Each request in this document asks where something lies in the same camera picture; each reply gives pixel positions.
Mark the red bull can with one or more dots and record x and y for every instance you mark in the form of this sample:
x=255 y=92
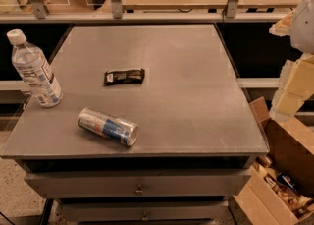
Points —
x=109 y=127

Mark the cardboard box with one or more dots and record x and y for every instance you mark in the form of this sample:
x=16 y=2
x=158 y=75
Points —
x=292 y=153

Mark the upper grey drawer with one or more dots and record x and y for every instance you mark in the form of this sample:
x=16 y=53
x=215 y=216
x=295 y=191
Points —
x=150 y=183

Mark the clear plastic water bottle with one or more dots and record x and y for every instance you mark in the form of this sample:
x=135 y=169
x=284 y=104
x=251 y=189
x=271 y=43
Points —
x=31 y=64

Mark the snack packets in box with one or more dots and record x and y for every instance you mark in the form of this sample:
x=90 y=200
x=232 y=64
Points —
x=297 y=203

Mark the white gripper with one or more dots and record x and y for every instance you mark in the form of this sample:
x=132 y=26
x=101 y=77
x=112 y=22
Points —
x=303 y=28

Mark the blue pepsi can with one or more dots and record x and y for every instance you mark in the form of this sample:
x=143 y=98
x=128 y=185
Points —
x=286 y=180

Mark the lower grey drawer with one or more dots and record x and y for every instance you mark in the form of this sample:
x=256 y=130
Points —
x=143 y=211

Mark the black snack wrapper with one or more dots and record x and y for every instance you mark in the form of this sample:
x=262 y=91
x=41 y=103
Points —
x=131 y=76

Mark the grey drawer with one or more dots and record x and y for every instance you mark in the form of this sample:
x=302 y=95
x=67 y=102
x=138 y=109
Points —
x=143 y=211
x=150 y=183

